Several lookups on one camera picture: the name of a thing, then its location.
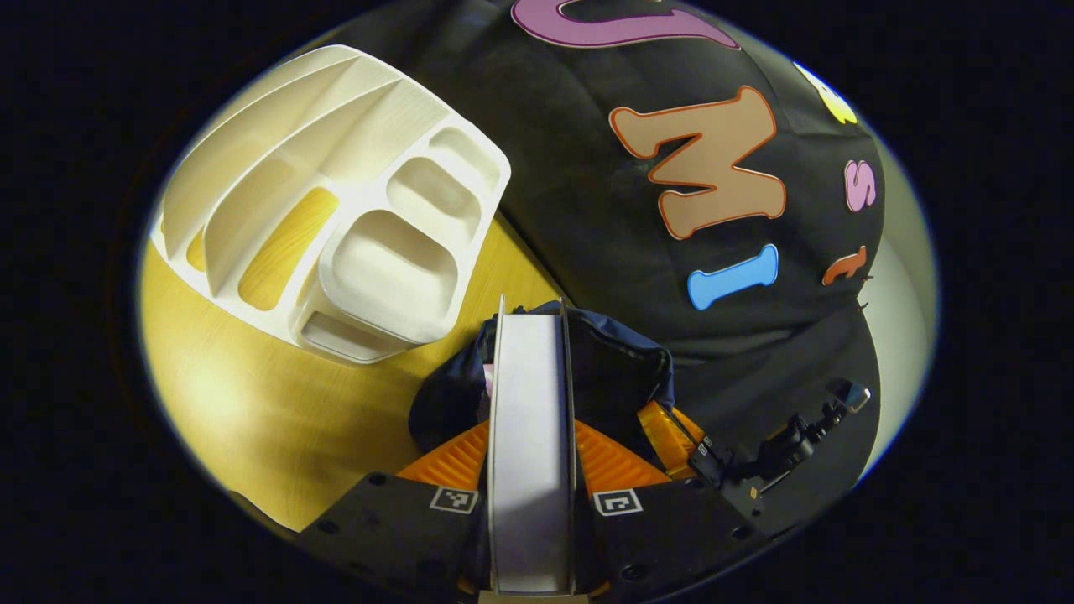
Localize black backdrop cloth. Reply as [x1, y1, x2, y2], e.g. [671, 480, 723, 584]
[361, 0, 886, 538]

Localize dark cover book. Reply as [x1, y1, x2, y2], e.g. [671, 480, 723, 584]
[487, 295, 580, 598]

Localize white bookshelf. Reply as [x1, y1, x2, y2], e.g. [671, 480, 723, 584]
[151, 44, 513, 366]

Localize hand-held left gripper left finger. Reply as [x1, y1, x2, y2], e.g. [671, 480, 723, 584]
[298, 418, 493, 601]

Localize blue schoolbag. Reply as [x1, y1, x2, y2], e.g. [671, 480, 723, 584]
[409, 300, 676, 454]

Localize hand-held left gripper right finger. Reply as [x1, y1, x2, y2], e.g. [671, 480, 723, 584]
[575, 418, 764, 601]

